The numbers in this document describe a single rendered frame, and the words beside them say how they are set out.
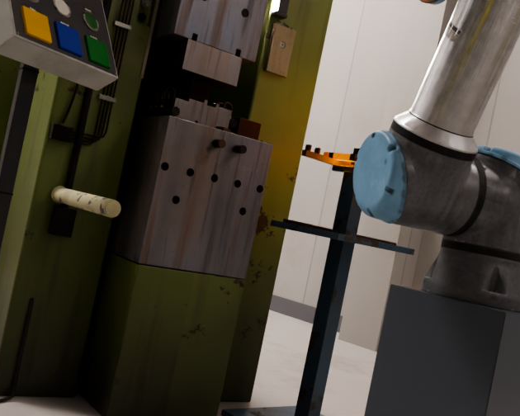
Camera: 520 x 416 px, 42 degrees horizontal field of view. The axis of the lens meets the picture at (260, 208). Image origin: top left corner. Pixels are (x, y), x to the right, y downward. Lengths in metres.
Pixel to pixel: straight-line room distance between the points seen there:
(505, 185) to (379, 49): 4.02
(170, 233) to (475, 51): 1.20
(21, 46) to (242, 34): 0.80
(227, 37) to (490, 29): 1.23
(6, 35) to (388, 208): 0.98
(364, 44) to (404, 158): 4.20
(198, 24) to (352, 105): 3.13
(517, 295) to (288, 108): 1.44
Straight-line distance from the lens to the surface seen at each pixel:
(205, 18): 2.19
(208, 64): 2.17
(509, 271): 1.25
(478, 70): 1.13
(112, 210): 1.71
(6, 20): 1.70
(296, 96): 2.52
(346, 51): 5.38
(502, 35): 1.13
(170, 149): 2.04
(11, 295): 2.15
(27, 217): 2.13
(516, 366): 1.25
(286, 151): 2.49
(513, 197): 1.25
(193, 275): 2.11
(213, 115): 2.17
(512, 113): 4.55
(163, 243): 2.05
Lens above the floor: 0.66
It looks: 1 degrees up
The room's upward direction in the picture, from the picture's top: 12 degrees clockwise
